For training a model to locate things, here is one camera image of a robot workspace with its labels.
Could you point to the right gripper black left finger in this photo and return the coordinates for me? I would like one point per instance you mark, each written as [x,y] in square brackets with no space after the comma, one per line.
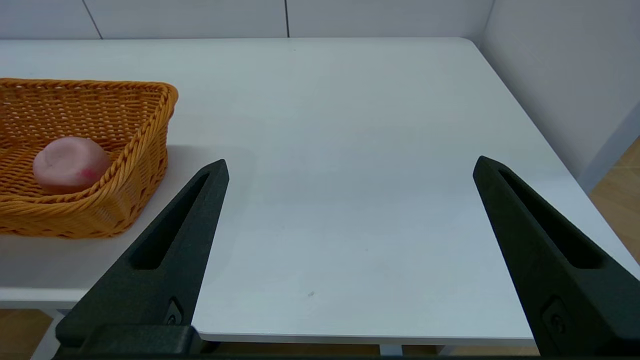
[165,260]

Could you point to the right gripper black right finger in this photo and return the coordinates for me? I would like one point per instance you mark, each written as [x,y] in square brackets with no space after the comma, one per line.
[565,265]

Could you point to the brown woven wicker basket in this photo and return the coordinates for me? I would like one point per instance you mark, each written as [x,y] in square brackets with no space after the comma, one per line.
[130,150]

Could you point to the pink peach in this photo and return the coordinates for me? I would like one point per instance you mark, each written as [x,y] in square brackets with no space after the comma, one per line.
[70,165]

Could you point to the white table leg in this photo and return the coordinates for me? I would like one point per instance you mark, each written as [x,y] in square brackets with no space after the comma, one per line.
[47,330]

